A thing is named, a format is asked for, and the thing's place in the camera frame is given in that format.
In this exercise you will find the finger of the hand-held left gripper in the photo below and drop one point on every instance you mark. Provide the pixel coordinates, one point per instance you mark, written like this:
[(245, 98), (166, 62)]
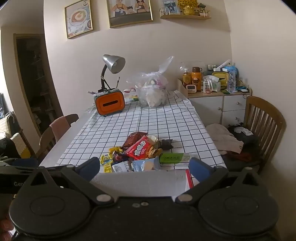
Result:
[(27, 161), (53, 168)]

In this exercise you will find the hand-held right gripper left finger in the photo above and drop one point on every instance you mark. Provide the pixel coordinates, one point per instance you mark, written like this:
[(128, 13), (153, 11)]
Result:
[(89, 166)]

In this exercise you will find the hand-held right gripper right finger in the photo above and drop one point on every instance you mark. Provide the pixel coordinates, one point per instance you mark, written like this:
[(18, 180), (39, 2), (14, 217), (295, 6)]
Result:
[(199, 166)]

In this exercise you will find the yellow cartoon snack packet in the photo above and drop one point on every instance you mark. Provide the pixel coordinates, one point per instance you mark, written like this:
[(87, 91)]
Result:
[(106, 159)]

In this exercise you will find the light blue snack packet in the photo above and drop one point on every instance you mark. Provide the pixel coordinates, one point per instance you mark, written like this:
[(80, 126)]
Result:
[(144, 165)]

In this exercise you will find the red white packet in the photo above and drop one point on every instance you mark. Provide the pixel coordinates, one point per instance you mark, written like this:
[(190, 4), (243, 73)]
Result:
[(189, 179)]

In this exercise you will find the yellow white chair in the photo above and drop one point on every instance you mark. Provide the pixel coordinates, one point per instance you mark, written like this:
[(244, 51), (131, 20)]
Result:
[(20, 144)]

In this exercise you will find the black cloth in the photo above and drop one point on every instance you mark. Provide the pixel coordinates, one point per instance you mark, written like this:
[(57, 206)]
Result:
[(8, 148)]

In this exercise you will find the green snack bar packet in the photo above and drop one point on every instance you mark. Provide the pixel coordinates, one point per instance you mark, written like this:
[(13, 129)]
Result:
[(174, 158)]

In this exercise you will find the mustard yellow packet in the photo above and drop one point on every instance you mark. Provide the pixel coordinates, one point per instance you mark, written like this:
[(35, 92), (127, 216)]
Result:
[(115, 150)]

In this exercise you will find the dark brown packet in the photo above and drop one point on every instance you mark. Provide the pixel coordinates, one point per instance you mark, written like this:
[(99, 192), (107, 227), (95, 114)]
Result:
[(118, 157)]

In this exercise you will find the white blue small packet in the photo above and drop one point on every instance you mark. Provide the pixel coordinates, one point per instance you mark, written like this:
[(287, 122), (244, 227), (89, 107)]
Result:
[(120, 166)]

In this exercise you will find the beige cloth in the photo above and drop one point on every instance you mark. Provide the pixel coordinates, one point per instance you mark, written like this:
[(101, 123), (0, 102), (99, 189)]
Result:
[(223, 138)]

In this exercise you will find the dark snack packet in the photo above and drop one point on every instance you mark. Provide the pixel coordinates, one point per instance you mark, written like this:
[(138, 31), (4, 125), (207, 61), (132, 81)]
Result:
[(167, 144)]

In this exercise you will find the pink cloth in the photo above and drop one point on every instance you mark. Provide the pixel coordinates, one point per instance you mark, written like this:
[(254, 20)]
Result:
[(60, 128)]

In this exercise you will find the red cloth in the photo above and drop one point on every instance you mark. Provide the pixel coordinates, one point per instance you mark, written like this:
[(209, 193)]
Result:
[(241, 157)]

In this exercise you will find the cookie print snack packet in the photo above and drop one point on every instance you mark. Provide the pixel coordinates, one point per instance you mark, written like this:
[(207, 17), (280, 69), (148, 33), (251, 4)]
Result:
[(155, 148)]

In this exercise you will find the red-brown snack packet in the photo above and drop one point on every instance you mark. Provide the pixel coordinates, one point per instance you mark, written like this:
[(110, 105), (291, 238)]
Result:
[(134, 139)]

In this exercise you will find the red snack packet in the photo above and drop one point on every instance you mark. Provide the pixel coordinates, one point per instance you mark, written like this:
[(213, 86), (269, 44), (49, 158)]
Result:
[(140, 149)]

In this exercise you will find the black bag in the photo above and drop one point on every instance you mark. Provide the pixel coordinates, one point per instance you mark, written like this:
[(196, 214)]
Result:
[(245, 134)]

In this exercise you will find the checkered tablecloth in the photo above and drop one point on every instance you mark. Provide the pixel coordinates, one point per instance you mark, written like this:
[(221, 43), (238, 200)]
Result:
[(150, 125)]

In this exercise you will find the orange tissue box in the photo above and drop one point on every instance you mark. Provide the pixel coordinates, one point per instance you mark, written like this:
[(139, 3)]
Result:
[(110, 104)]

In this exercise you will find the white cabinet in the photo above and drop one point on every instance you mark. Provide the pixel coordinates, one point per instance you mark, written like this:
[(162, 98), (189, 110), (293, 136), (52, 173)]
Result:
[(231, 106)]

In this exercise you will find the white timer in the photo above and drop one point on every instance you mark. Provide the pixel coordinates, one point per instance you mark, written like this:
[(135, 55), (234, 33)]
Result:
[(191, 88)]

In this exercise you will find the white green packet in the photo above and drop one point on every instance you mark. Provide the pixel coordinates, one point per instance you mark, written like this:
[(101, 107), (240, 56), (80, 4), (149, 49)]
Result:
[(130, 98)]

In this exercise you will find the wooden slatted chair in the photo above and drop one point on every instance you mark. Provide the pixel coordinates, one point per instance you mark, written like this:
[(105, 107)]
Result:
[(266, 120)]

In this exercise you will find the orange thermos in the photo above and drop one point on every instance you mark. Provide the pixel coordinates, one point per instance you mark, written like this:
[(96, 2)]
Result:
[(196, 80)]

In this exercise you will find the orange bottle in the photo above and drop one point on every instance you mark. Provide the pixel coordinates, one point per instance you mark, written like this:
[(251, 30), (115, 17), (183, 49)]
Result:
[(186, 80)]

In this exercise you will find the clear water bottle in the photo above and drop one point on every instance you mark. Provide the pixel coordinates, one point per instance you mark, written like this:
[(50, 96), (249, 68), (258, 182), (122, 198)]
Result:
[(231, 84)]

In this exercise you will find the pen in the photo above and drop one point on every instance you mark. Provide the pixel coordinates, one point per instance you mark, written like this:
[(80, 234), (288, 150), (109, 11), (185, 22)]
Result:
[(118, 82)]

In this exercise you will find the clear plastic bag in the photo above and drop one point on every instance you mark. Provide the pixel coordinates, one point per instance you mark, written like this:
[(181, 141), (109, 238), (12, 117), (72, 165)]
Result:
[(152, 90)]

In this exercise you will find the yellow box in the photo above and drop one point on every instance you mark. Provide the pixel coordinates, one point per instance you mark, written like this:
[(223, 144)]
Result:
[(219, 77)]

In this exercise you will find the blue package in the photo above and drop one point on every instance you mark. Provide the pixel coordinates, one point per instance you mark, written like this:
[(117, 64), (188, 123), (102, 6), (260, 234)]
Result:
[(232, 70)]

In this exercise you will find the white tube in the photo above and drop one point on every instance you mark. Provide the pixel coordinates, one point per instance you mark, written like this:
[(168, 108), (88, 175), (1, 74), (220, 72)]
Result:
[(223, 64)]

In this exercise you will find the silver desk lamp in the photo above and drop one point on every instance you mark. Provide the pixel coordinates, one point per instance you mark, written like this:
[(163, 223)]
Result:
[(113, 62)]

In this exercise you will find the egg print framed picture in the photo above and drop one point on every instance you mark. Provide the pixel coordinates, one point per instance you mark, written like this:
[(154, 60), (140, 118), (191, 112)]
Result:
[(78, 18)]

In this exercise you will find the small green ornament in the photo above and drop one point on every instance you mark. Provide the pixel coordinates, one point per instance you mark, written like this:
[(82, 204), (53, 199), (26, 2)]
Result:
[(201, 9)]

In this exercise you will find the figures print framed picture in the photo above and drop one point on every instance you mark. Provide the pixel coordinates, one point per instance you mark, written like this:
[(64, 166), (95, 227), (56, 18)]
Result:
[(129, 11)]

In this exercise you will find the yellow figurine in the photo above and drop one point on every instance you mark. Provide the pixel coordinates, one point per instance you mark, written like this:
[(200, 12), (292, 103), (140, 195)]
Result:
[(188, 7)]

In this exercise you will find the blue card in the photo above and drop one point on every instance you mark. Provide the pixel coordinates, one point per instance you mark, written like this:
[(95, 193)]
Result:
[(170, 7)]

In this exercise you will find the wall shelf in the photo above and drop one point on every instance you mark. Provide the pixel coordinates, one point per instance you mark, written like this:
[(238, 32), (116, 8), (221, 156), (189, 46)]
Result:
[(185, 16)]

